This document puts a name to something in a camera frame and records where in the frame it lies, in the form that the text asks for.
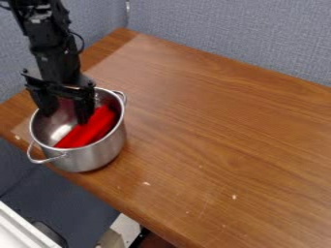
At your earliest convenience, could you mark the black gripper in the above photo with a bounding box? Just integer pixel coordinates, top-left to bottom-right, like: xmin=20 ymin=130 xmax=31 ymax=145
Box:
xmin=21 ymin=47 xmax=96 ymax=124

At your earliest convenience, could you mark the metal pot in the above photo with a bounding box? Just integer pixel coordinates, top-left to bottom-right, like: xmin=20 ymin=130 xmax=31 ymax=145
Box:
xmin=25 ymin=87 xmax=127 ymax=172

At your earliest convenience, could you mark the red block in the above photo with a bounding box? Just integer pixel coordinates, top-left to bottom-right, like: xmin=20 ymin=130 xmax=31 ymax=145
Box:
xmin=55 ymin=105 xmax=118 ymax=148

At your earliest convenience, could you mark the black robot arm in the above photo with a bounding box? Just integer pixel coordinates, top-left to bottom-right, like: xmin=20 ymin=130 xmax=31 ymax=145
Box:
xmin=0 ymin=0 xmax=96 ymax=124

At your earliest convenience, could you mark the white equipment box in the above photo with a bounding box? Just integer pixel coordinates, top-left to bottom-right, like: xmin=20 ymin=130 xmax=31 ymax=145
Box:
xmin=0 ymin=201 xmax=68 ymax=248

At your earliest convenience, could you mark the white table bracket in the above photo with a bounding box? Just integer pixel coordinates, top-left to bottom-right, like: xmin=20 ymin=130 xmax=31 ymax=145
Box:
xmin=95 ymin=213 xmax=146 ymax=248

